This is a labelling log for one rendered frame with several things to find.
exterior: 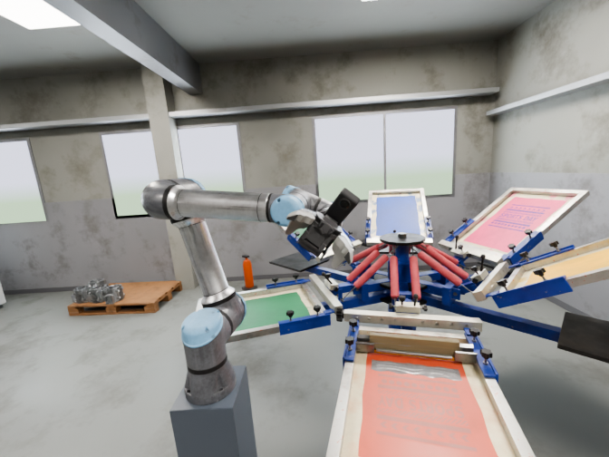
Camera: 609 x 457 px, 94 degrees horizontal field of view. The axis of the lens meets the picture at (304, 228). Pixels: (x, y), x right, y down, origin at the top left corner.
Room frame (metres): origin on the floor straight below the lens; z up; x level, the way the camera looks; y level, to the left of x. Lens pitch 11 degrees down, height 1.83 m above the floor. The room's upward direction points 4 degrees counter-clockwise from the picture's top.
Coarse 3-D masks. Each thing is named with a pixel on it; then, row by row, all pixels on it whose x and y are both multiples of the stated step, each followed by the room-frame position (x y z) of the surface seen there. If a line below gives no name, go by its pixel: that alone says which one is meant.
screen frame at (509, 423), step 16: (432, 336) 1.27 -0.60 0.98; (448, 336) 1.25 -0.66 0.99; (464, 336) 1.24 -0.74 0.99; (352, 368) 1.08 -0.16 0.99; (496, 384) 0.93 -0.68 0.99; (496, 400) 0.86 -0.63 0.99; (336, 416) 0.84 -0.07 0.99; (512, 416) 0.79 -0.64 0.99; (336, 432) 0.78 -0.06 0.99; (512, 432) 0.74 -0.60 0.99; (336, 448) 0.73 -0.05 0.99; (512, 448) 0.72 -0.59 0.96; (528, 448) 0.68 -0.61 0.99
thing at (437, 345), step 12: (372, 336) 1.20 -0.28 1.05; (384, 336) 1.19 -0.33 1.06; (396, 336) 1.18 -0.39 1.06; (408, 336) 1.17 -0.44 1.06; (420, 336) 1.16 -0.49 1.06; (384, 348) 1.19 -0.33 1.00; (396, 348) 1.17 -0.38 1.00; (408, 348) 1.16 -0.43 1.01; (420, 348) 1.14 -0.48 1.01; (432, 348) 1.13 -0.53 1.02; (444, 348) 1.12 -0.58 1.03; (456, 348) 1.10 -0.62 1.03
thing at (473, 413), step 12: (420, 360) 1.14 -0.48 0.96; (432, 360) 1.14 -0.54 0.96; (444, 360) 1.13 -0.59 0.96; (456, 384) 0.98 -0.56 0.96; (468, 384) 0.98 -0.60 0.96; (468, 396) 0.92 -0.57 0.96; (468, 408) 0.87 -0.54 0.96; (468, 420) 0.82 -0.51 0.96; (480, 420) 0.82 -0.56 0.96; (480, 432) 0.78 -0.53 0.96; (480, 444) 0.73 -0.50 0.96; (492, 444) 0.73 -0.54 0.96; (432, 456) 0.71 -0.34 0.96; (444, 456) 0.71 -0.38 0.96; (456, 456) 0.70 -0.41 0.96; (468, 456) 0.70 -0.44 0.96; (480, 456) 0.70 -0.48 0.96; (492, 456) 0.70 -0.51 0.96
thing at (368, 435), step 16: (368, 352) 1.23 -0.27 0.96; (368, 368) 1.11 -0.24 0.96; (368, 384) 1.02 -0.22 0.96; (368, 400) 0.94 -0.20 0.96; (368, 416) 0.87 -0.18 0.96; (368, 432) 0.81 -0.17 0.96; (368, 448) 0.75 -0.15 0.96; (384, 448) 0.74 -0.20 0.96; (400, 448) 0.74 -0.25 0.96; (416, 448) 0.74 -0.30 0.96
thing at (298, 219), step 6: (300, 210) 0.60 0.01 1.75; (288, 216) 0.55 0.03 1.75; (294, 216) 0.55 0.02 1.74; (300, 216) 0.57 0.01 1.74; (306, 216) 0.59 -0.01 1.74; (312, 216) 0.61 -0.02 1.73; (294, 222) 0.59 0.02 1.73; (300, 222) 0.60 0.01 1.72; (306, 222) 0.60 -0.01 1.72; (312, 222) 0.60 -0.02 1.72; (288, 228) 0.59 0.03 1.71; (294, 228) 0.60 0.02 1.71; (288, 234) 0.60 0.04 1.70
